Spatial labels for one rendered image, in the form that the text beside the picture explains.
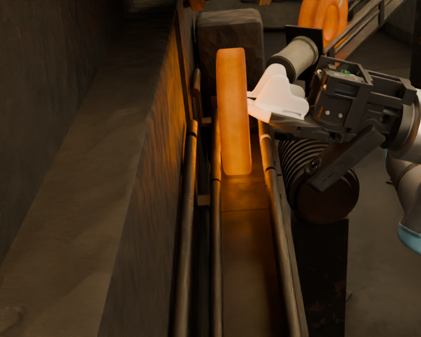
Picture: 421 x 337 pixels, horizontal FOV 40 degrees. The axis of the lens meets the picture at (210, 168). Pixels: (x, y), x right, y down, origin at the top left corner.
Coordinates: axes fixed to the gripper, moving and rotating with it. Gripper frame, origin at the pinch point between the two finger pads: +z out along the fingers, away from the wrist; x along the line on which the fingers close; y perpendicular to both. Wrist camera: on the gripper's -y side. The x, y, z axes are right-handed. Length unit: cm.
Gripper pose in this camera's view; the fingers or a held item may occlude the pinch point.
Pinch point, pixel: (239, 103)
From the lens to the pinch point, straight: 71.6
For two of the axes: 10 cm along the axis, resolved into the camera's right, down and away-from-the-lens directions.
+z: -9.7, -2.0, -1.1
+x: -0.1, 5.0, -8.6
